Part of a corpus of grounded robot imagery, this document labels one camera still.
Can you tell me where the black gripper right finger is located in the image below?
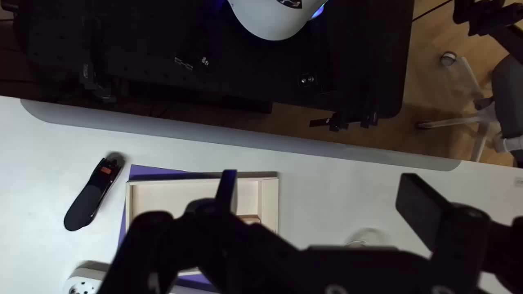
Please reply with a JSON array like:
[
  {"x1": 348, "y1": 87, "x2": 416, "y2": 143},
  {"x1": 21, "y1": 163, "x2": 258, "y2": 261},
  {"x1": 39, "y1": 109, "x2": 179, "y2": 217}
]
[{"x1": 395, "y1": 171, "x2": 523, "y2": 294}]

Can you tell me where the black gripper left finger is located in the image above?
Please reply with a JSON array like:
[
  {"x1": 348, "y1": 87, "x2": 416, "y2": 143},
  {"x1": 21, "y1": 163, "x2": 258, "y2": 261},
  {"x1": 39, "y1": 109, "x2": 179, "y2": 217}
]
[{"x1": 96, "y1": 168, "x2": 307, "y2": 294}]

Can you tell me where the wooden two-compartment box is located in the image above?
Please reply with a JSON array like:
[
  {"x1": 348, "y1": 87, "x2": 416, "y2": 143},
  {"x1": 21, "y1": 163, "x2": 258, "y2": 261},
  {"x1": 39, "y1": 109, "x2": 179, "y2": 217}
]
[{"x1": 124, "y1": 171, "x2": 281, "y2": 234}]

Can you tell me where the clear plastic cup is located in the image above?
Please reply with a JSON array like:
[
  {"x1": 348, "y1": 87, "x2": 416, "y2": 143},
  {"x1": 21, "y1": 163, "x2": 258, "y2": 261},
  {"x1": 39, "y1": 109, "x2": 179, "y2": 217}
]
[{"x1": 348, "y1": 226, "x2": 389, "y2": 251}]

